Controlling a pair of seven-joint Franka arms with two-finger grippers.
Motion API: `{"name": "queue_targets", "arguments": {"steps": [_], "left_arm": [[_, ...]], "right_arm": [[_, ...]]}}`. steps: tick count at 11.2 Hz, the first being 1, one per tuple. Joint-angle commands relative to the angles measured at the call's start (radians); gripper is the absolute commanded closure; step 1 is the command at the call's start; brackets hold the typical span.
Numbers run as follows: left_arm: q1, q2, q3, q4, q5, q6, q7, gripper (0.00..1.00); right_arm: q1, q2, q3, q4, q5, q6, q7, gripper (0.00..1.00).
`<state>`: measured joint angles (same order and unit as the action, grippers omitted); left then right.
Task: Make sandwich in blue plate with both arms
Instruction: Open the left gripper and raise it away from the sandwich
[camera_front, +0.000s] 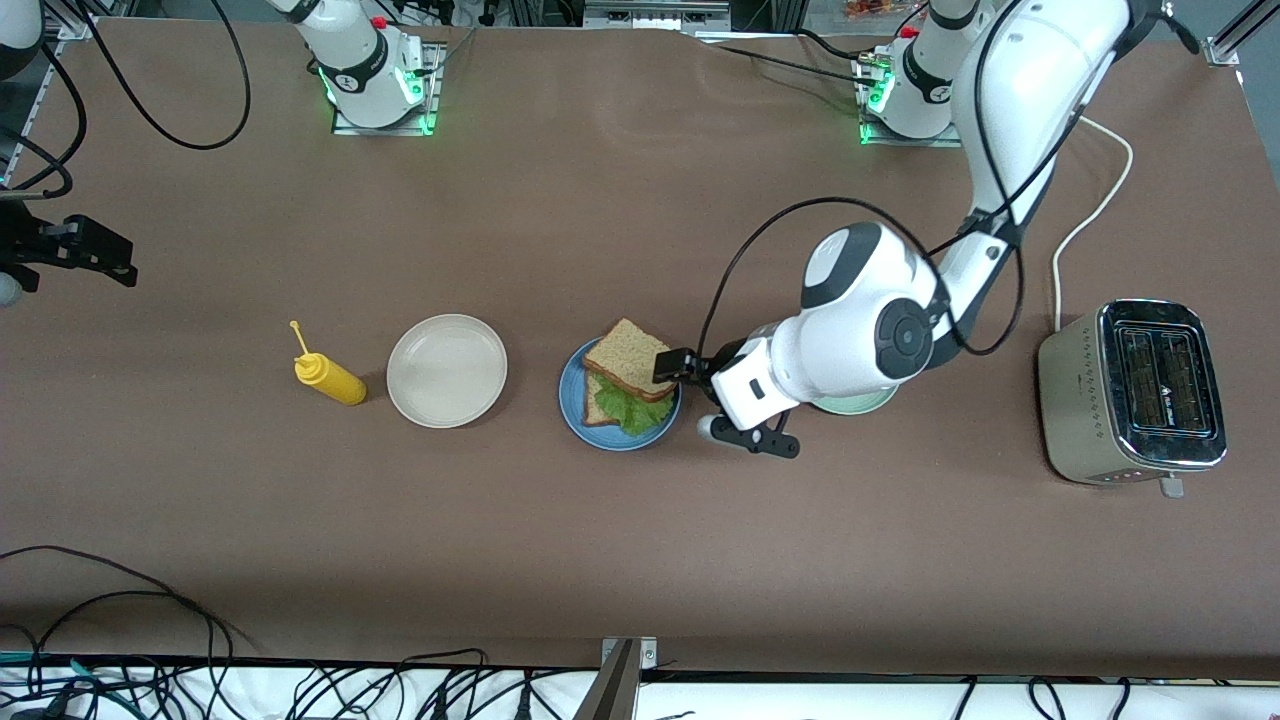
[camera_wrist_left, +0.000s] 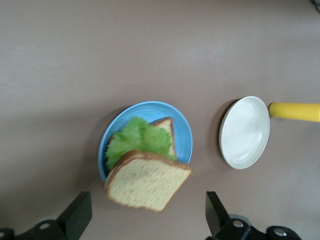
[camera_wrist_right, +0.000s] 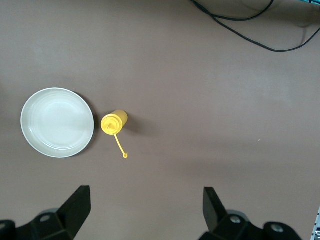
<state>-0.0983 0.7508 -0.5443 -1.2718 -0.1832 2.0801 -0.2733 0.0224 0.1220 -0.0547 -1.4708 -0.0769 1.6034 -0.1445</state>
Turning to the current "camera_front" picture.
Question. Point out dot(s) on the orange snack packet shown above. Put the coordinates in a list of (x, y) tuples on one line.
[(870, 8)]

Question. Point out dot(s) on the aluminium frame profile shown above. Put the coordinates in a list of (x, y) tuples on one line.
[(80, 22), (1222, 50)]

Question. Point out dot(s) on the yellow mustard squeeze bottle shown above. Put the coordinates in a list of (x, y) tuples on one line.
[(335, 380)]

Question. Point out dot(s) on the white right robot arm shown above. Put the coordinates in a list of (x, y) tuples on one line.
[(355, 60)]

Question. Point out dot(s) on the mint green round plate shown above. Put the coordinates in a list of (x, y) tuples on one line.
[(850, 405)]

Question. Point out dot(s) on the blue round plate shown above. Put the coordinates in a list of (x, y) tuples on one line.
[(572, 400)]

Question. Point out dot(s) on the beige round plate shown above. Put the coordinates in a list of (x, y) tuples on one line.
[(447, 372)]

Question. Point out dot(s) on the beige chrome toaster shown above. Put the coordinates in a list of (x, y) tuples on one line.
[(1075, 410)]

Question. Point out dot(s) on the dark metal bar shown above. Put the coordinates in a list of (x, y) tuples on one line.
[(610, 690)]

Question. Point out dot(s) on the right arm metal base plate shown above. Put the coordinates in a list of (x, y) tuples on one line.
[(380, 131)]

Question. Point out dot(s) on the green lettuce leaf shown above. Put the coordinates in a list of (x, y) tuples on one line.
[(630, 412)]

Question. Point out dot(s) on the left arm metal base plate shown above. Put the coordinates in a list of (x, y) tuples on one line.
[(900, 141)]

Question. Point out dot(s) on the silver metal box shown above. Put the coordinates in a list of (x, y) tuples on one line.
[(655, 12)]

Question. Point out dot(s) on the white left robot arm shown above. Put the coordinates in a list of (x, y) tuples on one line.
[(1020, 100)]

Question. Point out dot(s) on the silver metal table bracket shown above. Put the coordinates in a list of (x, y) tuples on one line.
[(648, 652)]

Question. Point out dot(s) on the brown bread slice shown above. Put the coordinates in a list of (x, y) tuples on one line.
[(595, 412), (625, 358)]

